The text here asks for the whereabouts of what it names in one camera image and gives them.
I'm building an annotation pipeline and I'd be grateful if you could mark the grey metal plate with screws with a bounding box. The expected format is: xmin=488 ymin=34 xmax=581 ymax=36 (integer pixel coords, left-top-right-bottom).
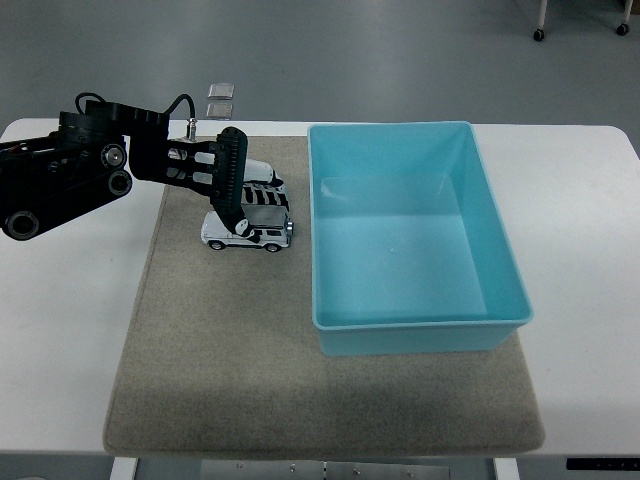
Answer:
xmin=199 ymin=460 xmax=452 ymax=480

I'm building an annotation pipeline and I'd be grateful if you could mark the blue plastic box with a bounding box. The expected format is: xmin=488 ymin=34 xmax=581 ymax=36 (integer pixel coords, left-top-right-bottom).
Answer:
xmin=306 ymin=120 xmax=535 ymax=358

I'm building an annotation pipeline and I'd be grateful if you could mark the grey felt mat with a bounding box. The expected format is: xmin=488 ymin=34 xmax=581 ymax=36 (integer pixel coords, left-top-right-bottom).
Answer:
xmin=102 ymin=134 xmax=547 ymax=459

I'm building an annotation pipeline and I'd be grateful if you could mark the white table leg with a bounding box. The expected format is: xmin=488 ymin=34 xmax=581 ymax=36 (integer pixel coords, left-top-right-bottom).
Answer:
xmin=491 ymin=456 xmax=522 ymax=480
xmin=109 ymin=456 xmax=139 ymax=480

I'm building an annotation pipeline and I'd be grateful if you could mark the black table control panel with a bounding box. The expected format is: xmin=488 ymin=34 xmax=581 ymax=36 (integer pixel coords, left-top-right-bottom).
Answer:
xmin=565 ymin=456 xmax=640 ymax=472

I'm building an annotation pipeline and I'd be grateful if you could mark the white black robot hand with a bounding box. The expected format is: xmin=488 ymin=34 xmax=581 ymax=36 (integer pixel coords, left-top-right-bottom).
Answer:
xmin=206 ymin=125 xmax=293 ymax=246

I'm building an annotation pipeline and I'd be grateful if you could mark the white toy car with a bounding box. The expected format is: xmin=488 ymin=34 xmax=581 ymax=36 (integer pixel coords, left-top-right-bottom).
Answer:
xmin=200 ymin=206 xmax=297 ymax=254

